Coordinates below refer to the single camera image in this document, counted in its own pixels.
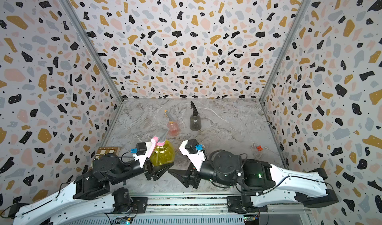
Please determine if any yellow spray bottle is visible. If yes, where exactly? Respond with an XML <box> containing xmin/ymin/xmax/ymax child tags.
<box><xmin>150</xmin><ymin>140</ymin><xmax>175</xmax><ymax>166</ymax></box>

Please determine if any pink grey spray nozzle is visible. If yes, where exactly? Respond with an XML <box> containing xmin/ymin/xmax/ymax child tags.
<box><xmin>145</xmin><ymin>129</ymin><xmax>169</xmax><ymax>158</ymax></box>

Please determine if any orange grey spray nozzle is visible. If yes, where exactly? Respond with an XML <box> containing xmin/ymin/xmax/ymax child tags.
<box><xmin>165</xmin><ymin>110</ymin><xmax>176</xmax><ymax>122</ymax></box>

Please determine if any black spray nozzle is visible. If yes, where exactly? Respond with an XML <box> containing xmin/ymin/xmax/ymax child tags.
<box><xmin>191</xmin><ymin>101</ymin><xmax>199</xmax><ymax>116</ymax></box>

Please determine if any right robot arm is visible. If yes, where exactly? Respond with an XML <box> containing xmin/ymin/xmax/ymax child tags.
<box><xmin>169</xmin><ymin>150</ymin><xmax>339</xmax><ymax>210</ymax></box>

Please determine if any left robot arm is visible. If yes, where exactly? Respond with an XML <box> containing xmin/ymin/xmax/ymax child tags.
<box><xmin>8</xmin><ymin>153</ymin><xmax>174</xmax><ymax>225</ymax></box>

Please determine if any wooden chessboard box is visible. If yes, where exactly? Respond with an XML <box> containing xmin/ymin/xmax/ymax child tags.
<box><xmin>95</xmin><ymin>147</ymin><xmax>120</xmax><ymax>159</ymax></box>

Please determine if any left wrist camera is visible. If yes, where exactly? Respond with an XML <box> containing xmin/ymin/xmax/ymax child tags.
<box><xmin>130</xmin><ymin>142</ymin><xmax>154</xmax><ymax>168</ymax></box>

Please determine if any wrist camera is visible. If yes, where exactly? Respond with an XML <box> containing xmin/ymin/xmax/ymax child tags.
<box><xmin>179</xmin><ymin>139</ymin><xmax>206</xmax><ymax>172</ymax></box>
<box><xmin>130</xmin><ymin>142</ymin><xmax>154</xmax><ymax>168</ymax></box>

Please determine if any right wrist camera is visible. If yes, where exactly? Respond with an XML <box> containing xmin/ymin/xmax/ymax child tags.
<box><xmin>179</xmin><ymin>139</ymin><xmax>206</xmax><ymax>172</ymax></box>

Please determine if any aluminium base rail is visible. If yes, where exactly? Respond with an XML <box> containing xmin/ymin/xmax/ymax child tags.
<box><xmin>58</xmin><ymin>192</ymin><xmax>316</xmax><ymax>225</ymax></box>

